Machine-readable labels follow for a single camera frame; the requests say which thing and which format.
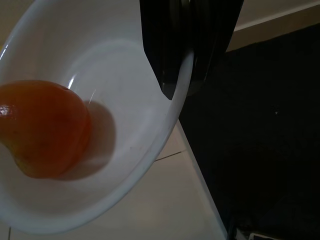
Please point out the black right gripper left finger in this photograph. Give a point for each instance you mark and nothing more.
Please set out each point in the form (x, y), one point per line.
(162, 37)

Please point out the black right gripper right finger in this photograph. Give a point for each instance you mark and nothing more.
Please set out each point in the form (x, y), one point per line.
(215, 30)

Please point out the white ceramic bowl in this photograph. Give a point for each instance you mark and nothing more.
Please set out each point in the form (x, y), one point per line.
(112, 75)

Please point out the orange-red round fruit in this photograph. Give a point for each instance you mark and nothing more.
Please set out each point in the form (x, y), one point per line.
(45, 125)

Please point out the black floor mat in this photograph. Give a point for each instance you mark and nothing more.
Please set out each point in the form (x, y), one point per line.
(262, 150)

